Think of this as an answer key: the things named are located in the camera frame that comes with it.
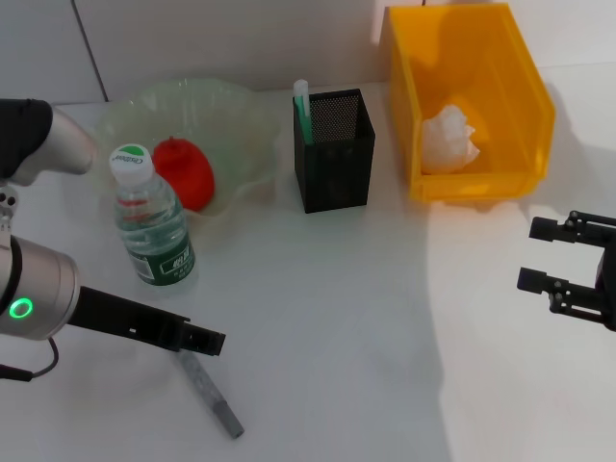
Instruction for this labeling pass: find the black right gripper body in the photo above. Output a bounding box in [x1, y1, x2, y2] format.
[595, 245, 616, 295]

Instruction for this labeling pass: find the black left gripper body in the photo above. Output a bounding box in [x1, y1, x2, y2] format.
[66, 286, 193, 349]

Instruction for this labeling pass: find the grey marker pen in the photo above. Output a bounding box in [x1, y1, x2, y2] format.
[172, 348, 245, 440]

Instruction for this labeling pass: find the clear green-label water bottle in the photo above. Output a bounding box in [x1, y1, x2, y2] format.
[109, 142, 198, 291]

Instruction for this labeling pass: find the white paper ball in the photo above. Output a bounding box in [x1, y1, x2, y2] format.
[421, 103, 482, 174]

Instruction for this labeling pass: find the red-orange toy orange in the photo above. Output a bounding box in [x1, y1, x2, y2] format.
[152, 136, 217, 213]

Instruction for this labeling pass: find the black mesh pen holder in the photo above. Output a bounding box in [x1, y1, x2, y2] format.
[292, 88, 376, 215]

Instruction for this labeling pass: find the pale green glass fruit plate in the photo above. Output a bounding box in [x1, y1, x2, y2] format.
[90, 76, 283, 223]

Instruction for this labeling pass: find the yellow plastic bin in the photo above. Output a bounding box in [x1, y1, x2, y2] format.
[387, 3, 556, 202]

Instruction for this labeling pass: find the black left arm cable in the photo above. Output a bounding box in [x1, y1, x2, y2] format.
[0, 336, 61, 382]

